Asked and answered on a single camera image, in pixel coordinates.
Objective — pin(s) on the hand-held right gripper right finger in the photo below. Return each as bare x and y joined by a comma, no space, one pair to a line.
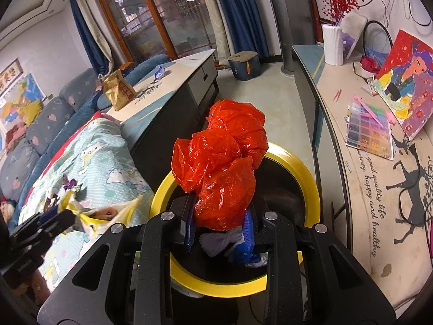
248,233

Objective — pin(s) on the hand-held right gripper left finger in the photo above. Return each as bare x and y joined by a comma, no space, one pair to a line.
189,233

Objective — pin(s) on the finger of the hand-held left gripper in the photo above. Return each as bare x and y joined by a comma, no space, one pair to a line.
64,221
50,214

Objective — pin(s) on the dark candy wrapper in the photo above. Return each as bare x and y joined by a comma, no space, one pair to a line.
55,201

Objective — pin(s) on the blue plastic bag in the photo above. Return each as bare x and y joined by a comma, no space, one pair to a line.
243,257

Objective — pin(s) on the short white foam net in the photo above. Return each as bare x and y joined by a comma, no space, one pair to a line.
220,243

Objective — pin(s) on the yellow white plastic packet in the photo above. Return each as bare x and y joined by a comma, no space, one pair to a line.
98,221

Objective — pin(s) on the purple candy wrapper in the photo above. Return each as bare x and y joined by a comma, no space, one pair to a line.
72,184

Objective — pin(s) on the red plastic bag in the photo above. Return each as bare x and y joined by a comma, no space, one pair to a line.
220,162

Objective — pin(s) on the yellow rim waste bin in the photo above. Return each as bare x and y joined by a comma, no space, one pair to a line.
299,167

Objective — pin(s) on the person's left hand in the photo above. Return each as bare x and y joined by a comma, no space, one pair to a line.
37,287

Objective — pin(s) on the cartoon cat printed blanket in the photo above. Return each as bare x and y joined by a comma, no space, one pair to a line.
101,162

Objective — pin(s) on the blue grey sofa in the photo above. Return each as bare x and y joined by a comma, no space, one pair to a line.
40,132

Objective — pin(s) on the pile of clothes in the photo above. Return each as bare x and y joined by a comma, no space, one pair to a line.
17,134

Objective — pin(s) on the yellow pillow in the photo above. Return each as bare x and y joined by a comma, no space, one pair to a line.
32,112

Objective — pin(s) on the country map poster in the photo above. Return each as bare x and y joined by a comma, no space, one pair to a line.
20,98

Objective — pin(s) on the television stand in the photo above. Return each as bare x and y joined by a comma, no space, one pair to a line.
372,176

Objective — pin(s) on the golden paper bag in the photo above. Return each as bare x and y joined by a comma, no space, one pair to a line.
118,91

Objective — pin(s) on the framed calligraphy poster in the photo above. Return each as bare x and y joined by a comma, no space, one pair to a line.
10,74

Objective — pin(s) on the coffee table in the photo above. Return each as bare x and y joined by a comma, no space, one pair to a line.
176,78

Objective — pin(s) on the colourful bead organizer box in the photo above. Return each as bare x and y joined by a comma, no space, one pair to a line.
368,132

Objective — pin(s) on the pink tweezers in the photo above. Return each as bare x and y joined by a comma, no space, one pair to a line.
337,95

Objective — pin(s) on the blue snack packet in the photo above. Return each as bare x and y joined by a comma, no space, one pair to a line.
160,71

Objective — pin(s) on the blue storage box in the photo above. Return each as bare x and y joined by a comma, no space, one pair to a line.
243,66

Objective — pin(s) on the beige sheer curtain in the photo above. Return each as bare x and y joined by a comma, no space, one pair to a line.
103,50

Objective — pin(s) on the blue curtain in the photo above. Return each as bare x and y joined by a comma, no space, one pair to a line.
86,37
240,13

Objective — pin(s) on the small white box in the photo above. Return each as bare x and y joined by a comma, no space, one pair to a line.
370,84

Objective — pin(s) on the white ribbed vase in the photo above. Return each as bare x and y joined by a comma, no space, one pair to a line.
333,45

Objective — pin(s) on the red cloth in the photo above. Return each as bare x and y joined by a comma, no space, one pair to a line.
370,64

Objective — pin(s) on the grey tower air conditioner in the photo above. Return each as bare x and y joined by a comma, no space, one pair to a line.
291,23

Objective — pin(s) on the wooden sliding glass door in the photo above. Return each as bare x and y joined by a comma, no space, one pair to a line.
159,17

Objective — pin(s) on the colourful figure painting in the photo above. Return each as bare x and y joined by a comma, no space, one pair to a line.
409,84

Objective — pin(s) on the white framed picture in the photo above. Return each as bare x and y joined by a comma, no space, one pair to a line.
355,37

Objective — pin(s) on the red berry branch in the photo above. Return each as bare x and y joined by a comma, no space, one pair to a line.
341,1

